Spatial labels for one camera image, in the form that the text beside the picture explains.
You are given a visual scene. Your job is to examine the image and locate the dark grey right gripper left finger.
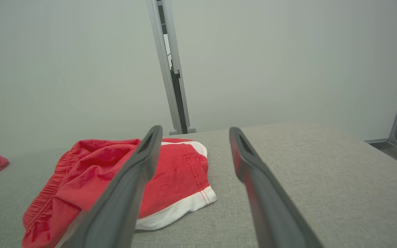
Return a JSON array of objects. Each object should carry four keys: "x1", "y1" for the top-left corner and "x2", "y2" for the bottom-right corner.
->
[{"x1": 62, "y1": 125, "x2": 163, "y2": 248}]

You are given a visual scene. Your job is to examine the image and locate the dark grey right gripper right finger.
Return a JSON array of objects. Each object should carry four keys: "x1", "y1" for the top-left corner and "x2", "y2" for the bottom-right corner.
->
[{"x1": 229, "y1": 127, "x2": 323, "y2": 248}]

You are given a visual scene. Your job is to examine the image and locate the red shorts with white trim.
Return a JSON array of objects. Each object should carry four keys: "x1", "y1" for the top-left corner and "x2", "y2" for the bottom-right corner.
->
[{"x1": 22, "y1": 138, "x2": 217, "y2": 248}]

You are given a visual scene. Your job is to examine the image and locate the grey metal frame post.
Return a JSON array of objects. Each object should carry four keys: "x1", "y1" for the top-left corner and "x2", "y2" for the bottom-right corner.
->
[{"x1": 146, "y1": 0, "x2": 196, "y2": 135}]

